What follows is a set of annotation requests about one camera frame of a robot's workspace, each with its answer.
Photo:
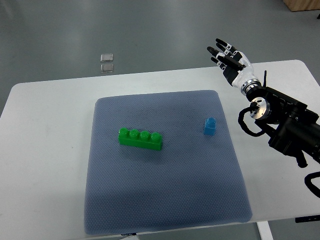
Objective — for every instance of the small blue block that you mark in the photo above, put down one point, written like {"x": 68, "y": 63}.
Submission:
{"x": 209, "y": 126}

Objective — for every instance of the upper metal floor plate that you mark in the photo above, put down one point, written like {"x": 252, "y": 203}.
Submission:
{"x": 106, "y": 57}

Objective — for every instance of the white table leg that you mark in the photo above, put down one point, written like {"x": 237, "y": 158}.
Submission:
{"x": 264, "y": 230}

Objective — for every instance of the long green block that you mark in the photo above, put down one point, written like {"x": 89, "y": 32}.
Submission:
{"x": 140, "y": 139}

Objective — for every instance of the blue-grey textured mat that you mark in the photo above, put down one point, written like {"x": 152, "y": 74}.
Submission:
{"x": 194, "y": 180}

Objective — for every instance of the wooden box corner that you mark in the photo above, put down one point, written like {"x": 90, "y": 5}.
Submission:
{"x": 302, "y": 5}

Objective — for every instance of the black table control panel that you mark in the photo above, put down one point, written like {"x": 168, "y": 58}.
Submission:
{"x": 307, "y": 219}

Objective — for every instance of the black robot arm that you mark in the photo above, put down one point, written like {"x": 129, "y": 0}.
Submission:
{"x": 291, "y": 126}

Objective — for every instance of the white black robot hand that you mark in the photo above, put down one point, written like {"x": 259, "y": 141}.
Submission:
{"x": 235, "y": 66}

